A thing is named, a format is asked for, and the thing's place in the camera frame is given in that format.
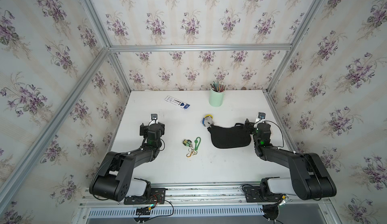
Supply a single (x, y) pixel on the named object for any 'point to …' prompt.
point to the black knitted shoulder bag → (223, 137)
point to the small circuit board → (143, 211)
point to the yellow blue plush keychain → (207, 120)
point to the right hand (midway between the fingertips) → (256, 120)
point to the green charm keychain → (188, 143)
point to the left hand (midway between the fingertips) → (153, 123)
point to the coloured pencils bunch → (218, 87)
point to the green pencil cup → (216, 99)
